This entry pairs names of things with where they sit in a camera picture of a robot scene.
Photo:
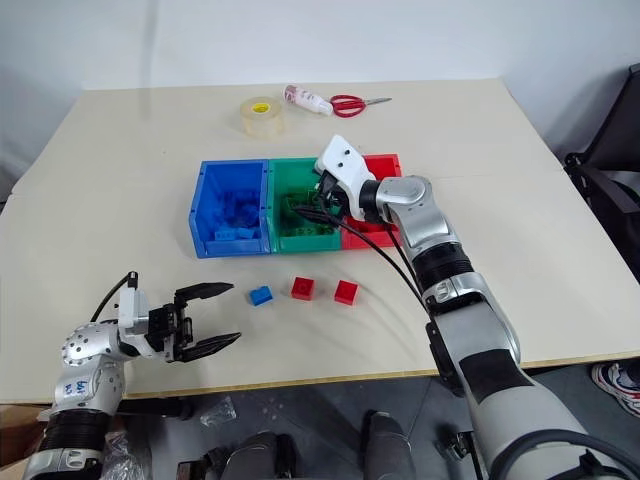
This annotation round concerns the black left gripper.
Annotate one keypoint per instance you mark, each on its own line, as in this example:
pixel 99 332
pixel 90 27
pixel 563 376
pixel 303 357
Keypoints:
pixel 167 327

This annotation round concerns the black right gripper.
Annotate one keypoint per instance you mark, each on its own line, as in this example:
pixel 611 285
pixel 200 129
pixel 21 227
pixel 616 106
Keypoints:
pixel 332 197

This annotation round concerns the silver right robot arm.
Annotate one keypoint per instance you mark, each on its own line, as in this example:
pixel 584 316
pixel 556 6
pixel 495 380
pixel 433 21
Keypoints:
pixel 480 340

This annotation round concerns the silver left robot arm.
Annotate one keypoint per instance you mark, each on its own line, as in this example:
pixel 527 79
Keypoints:
pixel 82 350

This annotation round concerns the green toy block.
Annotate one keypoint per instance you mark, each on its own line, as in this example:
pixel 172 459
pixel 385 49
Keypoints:
pixel 297 205
pixel 312 230

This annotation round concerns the green plastic bin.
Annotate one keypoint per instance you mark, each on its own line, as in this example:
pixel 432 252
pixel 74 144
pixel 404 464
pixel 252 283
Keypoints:
pixel 292 175

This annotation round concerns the blue toy block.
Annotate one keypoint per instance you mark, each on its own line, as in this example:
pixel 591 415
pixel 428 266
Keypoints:
pixel 240 210
pixel 226 233
pixel 261 295
pixel 248 233

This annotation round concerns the red toy block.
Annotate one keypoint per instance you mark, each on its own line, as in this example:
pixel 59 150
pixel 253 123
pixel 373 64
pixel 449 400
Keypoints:
pixel 303 288
pixel 347 292

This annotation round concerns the red plastic bin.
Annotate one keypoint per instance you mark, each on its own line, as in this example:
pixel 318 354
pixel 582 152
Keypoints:
pixel 382 165

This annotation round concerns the blue plastic bin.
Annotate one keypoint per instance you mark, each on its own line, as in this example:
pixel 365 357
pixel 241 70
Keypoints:
pixel 235 180

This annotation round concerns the clear plastic bag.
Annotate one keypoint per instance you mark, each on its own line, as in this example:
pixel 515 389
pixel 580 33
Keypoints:
pixel 125 460
pixel 219 412

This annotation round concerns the clear packing tape roll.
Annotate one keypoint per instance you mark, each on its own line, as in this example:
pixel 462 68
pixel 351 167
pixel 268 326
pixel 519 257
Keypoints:
pixel 262 117

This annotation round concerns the white printed tube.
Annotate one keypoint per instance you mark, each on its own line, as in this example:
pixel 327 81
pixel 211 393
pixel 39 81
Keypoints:
pixel 305 99

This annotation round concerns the dark rounded shape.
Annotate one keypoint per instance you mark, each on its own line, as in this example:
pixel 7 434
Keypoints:
pixel 387 445
pixel 255 457

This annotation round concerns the black clamp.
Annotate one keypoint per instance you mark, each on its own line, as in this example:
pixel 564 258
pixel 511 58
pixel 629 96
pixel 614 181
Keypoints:
pixel 460 452

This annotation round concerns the black chair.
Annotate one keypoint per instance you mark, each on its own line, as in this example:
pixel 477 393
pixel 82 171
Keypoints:
pixel 607 170

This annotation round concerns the white red sneaker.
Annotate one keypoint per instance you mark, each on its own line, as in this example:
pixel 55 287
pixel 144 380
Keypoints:
pixel 617 382

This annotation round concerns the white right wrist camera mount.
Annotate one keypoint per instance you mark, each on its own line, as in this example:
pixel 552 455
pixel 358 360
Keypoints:
pixel 350 167

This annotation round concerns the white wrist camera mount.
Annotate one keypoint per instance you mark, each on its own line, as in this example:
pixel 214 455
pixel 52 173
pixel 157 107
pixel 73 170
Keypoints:
pixel 132 306
pixel 350 167

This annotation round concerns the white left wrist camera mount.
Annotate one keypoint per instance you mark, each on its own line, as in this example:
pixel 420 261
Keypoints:
pixel 132 306

